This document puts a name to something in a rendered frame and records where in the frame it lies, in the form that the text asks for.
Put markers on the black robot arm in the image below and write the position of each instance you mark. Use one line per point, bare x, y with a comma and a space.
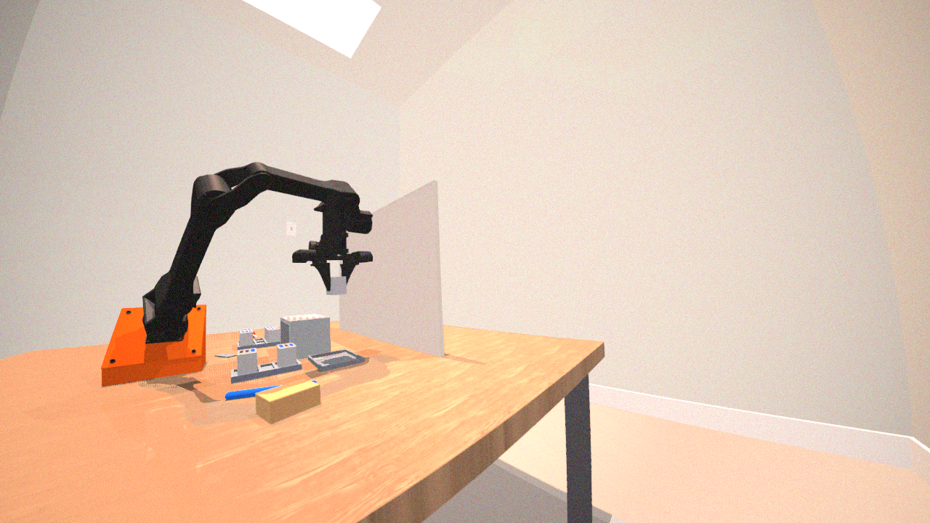
213, 203

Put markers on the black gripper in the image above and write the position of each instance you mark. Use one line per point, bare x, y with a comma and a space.
334, 242

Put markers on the blue cylindrical rod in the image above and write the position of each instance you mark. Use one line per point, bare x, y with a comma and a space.
245, 393

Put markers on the grey flat panel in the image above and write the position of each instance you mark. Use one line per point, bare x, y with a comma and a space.
397, 297

